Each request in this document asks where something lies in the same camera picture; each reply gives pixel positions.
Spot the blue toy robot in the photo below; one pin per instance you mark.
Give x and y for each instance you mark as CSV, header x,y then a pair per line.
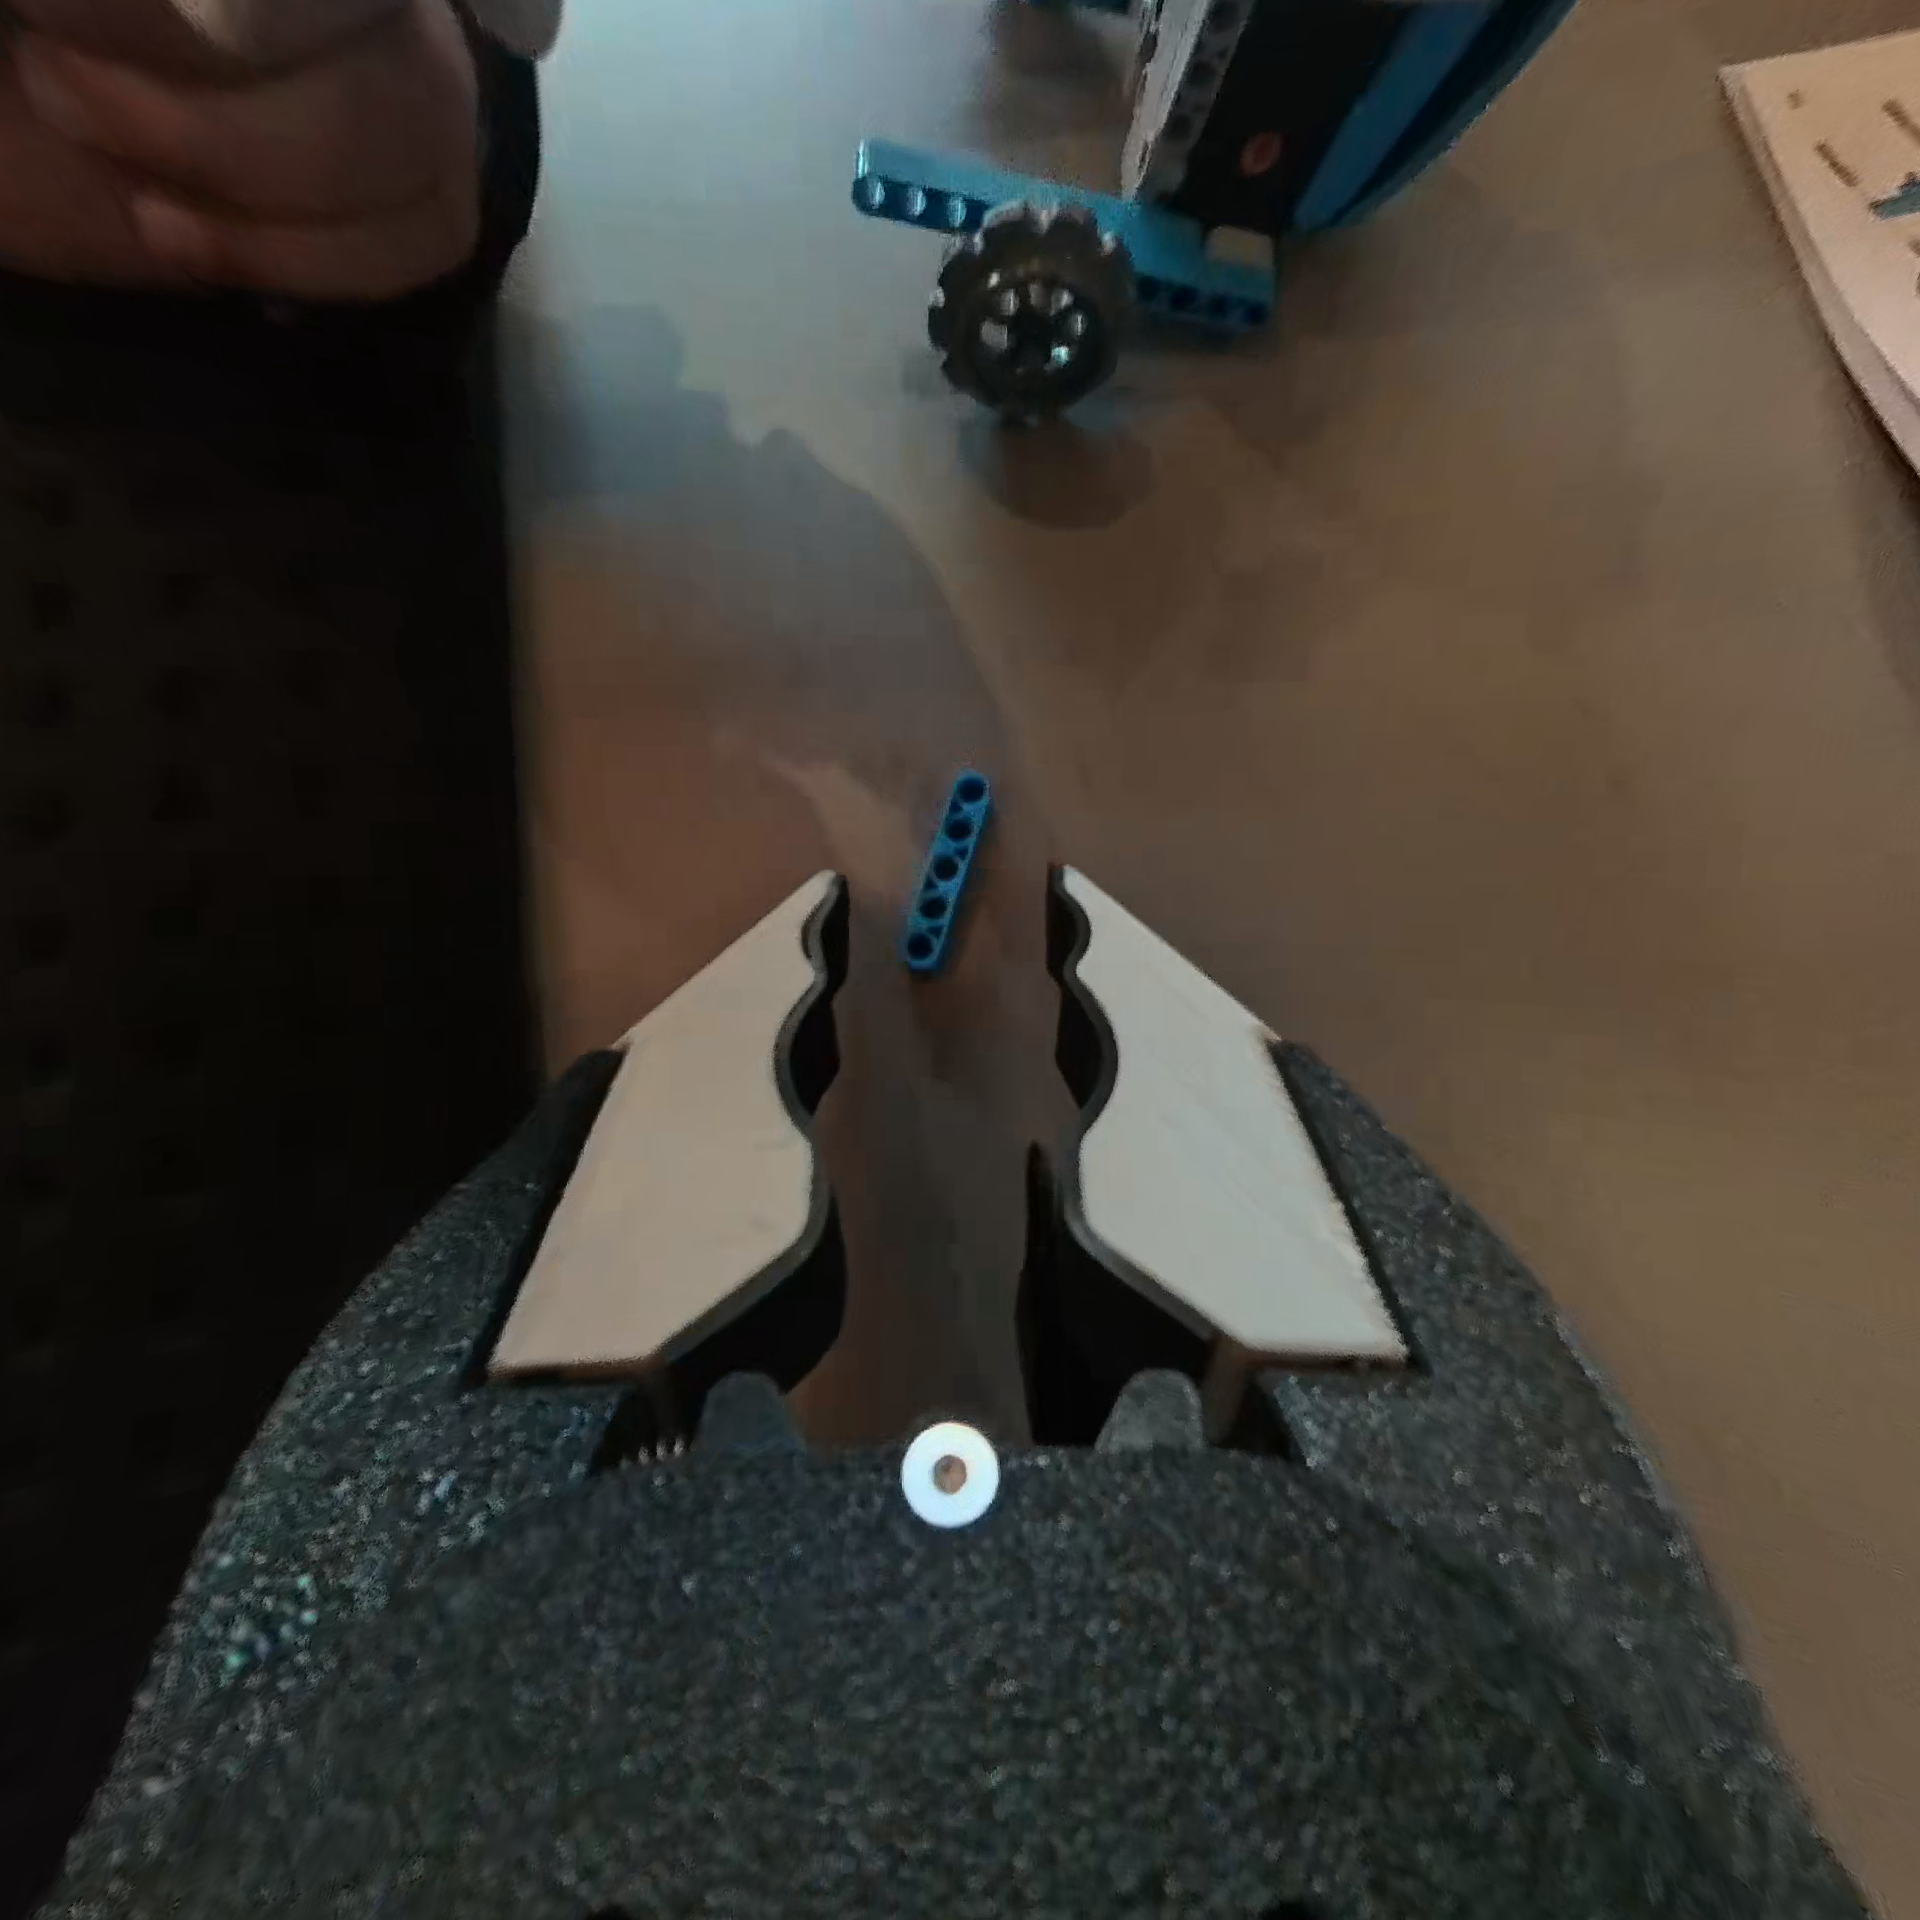
x,y
1200,258

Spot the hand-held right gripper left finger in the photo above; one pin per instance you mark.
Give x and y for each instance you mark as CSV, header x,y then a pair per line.
x,y
660,1200

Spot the black perforated chair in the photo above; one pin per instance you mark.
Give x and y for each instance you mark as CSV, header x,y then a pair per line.
x,y
224,900

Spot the grey desk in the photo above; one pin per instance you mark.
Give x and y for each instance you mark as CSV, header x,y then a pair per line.
x,y
1425,721

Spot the instruction booklet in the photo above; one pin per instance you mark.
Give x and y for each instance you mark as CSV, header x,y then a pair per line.
x,y
1845,224

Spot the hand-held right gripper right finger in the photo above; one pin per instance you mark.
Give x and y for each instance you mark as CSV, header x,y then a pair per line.
x,y
1229,1184

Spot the blue beam with holes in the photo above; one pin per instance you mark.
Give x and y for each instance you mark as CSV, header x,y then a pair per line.
x,y
947,866

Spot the person's left hand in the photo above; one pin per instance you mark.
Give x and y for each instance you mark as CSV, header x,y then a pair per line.
x,y
224,136

